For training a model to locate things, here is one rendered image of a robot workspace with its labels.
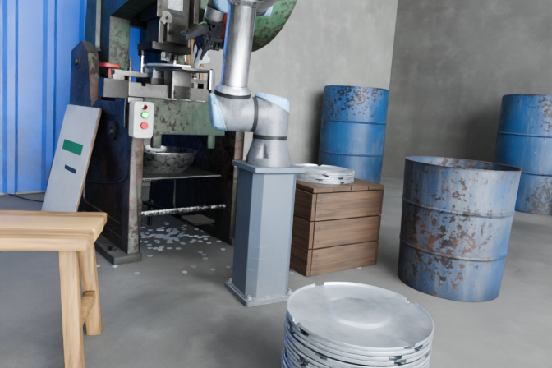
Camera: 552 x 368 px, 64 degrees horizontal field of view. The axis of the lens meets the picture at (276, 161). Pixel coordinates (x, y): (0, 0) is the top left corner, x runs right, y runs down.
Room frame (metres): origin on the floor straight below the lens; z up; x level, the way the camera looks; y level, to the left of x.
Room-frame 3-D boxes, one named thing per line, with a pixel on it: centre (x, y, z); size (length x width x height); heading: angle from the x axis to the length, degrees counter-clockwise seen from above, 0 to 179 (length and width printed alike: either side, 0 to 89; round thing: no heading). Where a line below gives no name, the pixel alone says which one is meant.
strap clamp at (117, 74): (1.96, 0.68, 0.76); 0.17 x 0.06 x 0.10; 130
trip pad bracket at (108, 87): (1.69, 0.64, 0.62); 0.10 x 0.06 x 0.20; 130
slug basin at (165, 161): (2.07, 0.55, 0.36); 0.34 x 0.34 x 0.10
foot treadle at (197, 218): (1.97, 0.46, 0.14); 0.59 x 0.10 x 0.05; 40
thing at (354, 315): (0.85, -0.19, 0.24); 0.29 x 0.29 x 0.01
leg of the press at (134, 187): (2.00, 0.84, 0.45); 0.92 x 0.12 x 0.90; 40
